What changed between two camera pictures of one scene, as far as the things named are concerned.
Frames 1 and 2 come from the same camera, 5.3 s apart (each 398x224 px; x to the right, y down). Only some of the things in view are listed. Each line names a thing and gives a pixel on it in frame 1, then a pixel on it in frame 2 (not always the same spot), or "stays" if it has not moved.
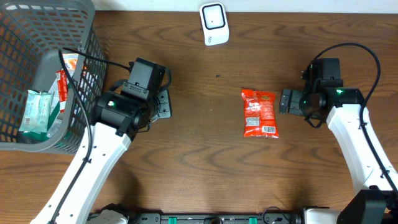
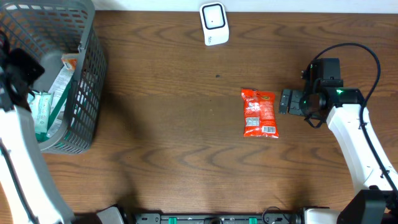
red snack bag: (260, 119) stays
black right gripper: (294, 106) stays
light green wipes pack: (37, 112) stays
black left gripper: (165, 106) to (31, 64)
